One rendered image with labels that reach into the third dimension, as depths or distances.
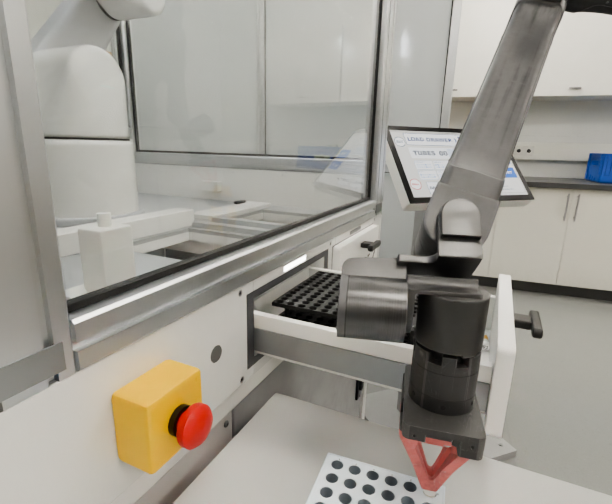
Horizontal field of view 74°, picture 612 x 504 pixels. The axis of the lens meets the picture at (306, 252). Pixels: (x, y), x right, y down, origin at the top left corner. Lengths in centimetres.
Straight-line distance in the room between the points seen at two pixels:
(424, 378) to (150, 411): 24
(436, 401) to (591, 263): 344
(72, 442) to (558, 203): 350
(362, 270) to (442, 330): 8
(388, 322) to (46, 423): 28
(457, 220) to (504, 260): 330
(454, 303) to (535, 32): 36
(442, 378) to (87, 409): 30
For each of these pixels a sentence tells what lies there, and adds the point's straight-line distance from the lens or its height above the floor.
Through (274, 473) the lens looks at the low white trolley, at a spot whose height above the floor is 76.
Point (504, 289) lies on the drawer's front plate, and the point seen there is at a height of 93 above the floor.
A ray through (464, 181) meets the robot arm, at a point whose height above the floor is 110.
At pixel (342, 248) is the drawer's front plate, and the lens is 83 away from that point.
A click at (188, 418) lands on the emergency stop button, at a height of 89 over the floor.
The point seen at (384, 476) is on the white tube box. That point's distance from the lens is 48.
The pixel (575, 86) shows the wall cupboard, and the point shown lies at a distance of 397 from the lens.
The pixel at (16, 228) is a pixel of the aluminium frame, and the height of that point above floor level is 107.
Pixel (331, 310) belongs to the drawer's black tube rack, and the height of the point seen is 90.
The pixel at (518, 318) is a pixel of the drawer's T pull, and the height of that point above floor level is 91.
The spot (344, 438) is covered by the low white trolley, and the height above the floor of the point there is 76.
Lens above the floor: 113
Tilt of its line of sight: 15 degrees down
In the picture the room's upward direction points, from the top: 1 degrees clockwise
